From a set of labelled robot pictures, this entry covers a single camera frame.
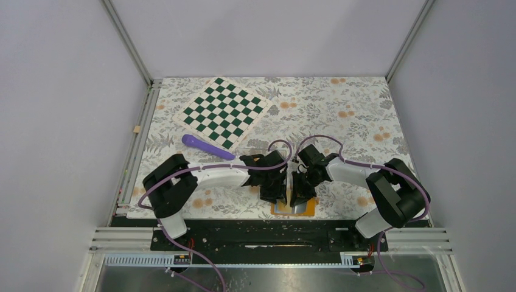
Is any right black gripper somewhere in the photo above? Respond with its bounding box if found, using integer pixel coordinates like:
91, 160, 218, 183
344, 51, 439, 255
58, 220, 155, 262
290, 170, 324, 208

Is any orange card holder wallet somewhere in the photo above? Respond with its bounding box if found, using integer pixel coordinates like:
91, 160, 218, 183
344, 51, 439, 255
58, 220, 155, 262
270, 198, 318, 217

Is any clear plastic card box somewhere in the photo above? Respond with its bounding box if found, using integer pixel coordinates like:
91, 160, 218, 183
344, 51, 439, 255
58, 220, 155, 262
235, 147, 289, 158

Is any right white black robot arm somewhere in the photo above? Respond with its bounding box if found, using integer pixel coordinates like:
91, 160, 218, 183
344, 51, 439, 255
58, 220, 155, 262
290, 145, 430, 251

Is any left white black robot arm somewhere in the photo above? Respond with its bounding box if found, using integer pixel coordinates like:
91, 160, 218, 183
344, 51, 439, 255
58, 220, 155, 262
142, 150, 288, 250

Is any floral table cloth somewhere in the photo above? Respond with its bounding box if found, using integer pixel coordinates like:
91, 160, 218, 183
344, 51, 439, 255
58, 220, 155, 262
127, 77, 414, 220

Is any green white chessboard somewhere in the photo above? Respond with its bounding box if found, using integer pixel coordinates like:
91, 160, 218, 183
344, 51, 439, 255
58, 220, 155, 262
173, 77, 273, 151

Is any purple marker pen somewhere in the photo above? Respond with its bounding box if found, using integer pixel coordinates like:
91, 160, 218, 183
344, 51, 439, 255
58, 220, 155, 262
181, 134, 235, 161

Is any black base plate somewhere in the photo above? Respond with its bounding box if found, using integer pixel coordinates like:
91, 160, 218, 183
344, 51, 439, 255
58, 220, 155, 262
150, 219, 394, 265

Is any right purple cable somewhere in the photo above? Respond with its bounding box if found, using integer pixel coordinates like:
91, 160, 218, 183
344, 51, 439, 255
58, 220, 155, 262
294, 134, 431, 292

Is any purple cable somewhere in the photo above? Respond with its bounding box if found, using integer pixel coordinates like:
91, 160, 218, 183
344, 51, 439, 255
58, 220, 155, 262
294, 134, 431, 292
138, 139, 293, 292

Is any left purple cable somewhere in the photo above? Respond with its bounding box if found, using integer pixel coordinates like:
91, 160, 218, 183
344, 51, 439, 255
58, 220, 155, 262
138, 139, 293, 292

